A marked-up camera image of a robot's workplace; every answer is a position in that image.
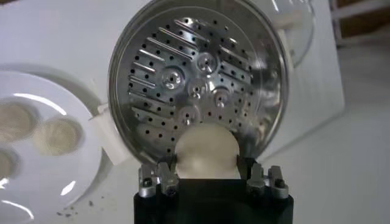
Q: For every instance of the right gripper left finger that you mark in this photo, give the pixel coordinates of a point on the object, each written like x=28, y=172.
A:
x=164, y=179

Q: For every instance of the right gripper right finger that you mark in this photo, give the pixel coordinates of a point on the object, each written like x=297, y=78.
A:
x=256, y=179

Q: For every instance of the white steamed baozi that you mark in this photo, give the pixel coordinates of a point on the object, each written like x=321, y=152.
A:
x=207, y=152
x=58, y=135
x=15, y=121
x=6, y=162

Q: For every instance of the round glass pot lid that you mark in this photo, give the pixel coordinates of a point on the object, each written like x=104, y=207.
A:
x=304, y=30

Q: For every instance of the perforated steel steamer basket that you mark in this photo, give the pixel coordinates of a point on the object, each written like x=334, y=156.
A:
x=170, y=45

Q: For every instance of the white electric cooking pot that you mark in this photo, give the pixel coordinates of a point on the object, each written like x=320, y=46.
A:
x=111, y=143

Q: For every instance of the round white plate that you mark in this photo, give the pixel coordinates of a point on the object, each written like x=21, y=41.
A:
x=76, y=170

